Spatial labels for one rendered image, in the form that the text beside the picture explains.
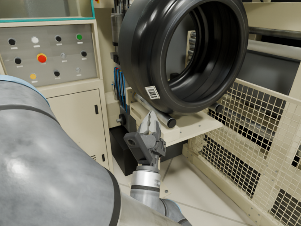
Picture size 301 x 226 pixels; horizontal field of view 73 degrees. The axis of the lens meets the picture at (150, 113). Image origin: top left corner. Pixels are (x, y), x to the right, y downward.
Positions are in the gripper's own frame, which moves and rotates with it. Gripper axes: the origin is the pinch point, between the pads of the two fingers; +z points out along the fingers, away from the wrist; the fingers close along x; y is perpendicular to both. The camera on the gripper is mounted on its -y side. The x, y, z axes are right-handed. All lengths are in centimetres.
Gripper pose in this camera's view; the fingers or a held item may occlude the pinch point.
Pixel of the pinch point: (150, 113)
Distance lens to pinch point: 71.5
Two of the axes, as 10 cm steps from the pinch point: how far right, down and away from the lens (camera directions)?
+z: 1.0, -9.0, 4.3
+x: 8.7, -1.3, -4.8
